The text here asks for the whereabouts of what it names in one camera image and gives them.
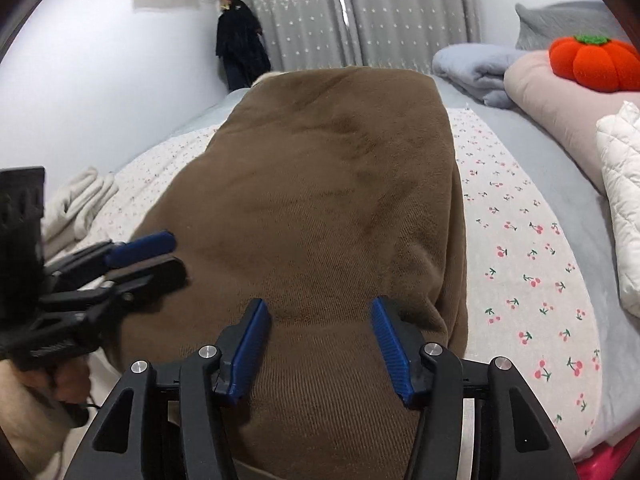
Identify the white quilted jacket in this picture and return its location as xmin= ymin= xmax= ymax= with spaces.
xmin=596 ymin=101 xmax=640 ymax=318

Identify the pink pillow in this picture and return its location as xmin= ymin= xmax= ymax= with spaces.
xmin=503 ymin=51 xmax=639 ymax=192

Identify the light blue folded blanket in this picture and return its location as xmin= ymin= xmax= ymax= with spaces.
xmin=432 ymin=44 xmax=526 ymax=110

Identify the left hand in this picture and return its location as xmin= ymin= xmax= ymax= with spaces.
xmin=1 ymin=356 xmax=91 ymax=476

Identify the orange pumpkin plush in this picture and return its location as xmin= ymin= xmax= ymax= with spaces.
xmin=548 ymin=35 xmax=640 ymax=93

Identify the cherry print white sheet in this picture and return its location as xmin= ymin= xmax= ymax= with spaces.
xmin=87 ymin=110 xmax=602 ymax=453

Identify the brown corduroy coat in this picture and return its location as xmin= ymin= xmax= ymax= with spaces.
xmin=105 ymin=67 xmax=468 ymax=479

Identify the grey bed sheet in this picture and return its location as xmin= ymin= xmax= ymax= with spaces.
xmin=164 ymin=74 xmax=640 ymax=449

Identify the red plastic stool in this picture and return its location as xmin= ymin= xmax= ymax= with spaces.
xmin=576 ymin=431 xmax=639 ymax=480

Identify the cream folded cloth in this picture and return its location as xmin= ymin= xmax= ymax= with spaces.
xmin=41 ymin=167 xmax=119 ymax=261

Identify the dark hanging garment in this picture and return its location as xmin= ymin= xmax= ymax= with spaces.
xmin=216 ymin=0 xmax=271 ymax=92

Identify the grey dotted curtain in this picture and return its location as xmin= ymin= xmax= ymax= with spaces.
xmin=242 ymin=0 xmax=480 ymax=74

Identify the grey quilted pillow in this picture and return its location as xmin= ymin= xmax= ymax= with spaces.
xmin=515 ymin=1 xmax=630 ymax=51

